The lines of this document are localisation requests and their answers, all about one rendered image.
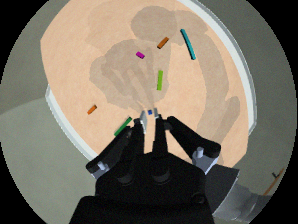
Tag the short magenta rod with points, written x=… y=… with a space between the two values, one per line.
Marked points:
x=140 y=55

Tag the turquoise rod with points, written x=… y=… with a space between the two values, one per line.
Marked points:
x=189 y=46

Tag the orange rod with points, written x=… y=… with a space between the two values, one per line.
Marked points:
x=92 y=109
x=162 y=43

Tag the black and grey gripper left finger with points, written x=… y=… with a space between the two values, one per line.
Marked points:
x=124 y=167

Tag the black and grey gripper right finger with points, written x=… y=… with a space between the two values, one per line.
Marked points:
x=204 y=153

